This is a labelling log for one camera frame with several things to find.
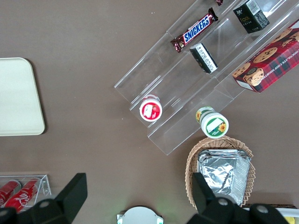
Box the clear acrylic can holder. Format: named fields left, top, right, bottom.
left=0, top=174, right=52, bottom=208

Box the aluminium foil container stack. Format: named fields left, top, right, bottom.
left=198, top=149, right=252, bottom=207

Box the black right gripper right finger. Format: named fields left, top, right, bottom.
left=186, top=172, right=290, bottom=224

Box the clear acrylic stepped shelf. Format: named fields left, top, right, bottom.
left=114, top=0, right=299, bottom=156

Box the red strawberry yoghurt cup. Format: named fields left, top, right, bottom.
left=139, top=94, right=163, bottom=122

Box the red chocolate chip shortbread box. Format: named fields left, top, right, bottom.
left=232, top=20, right=299, bottom=93

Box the white plastic tray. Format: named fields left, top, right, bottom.
left=0, top=57, right=46, bottom=136

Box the red Coca-Cola can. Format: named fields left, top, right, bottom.
left=0, top=179, right=22, bottom=207
left=4, top=178, right=42, bottom=212

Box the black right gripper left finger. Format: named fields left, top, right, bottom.
left=0, top=173, right=88, bottom=224

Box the green sunflower lidded cup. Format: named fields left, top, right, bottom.
left=195, top=106, right=229, bottom=139

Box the small black white carton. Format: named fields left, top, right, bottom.
left=189, top=42, right=219, bottom=75

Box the light oval wicker basket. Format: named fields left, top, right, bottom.
left=185, top=136, right=256, bottom=208

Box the Snickers chocolate bar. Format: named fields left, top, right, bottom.
left=170, top=7, right=219, bottom=54

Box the large black carton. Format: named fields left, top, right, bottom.
left=233, top=0, right=271, bottom=35

